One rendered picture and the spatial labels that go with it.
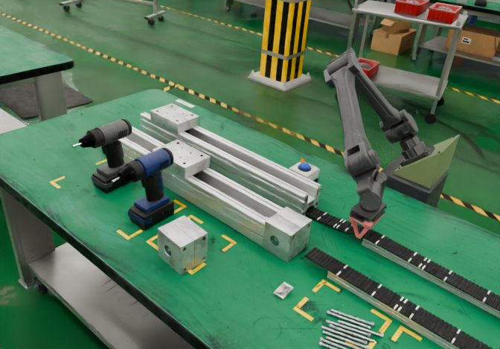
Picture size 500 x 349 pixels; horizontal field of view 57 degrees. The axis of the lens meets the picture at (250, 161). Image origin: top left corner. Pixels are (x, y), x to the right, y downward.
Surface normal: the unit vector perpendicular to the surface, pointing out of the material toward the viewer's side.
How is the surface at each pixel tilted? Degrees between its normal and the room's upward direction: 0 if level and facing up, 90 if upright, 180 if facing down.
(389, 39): 88
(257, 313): 0
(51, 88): 90
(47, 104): 90
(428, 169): 90
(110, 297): 0
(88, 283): 0
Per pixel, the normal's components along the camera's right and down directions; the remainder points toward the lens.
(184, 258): 0.70, 0.40
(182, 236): 0.07, -0.87
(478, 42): -0.59, 0.36
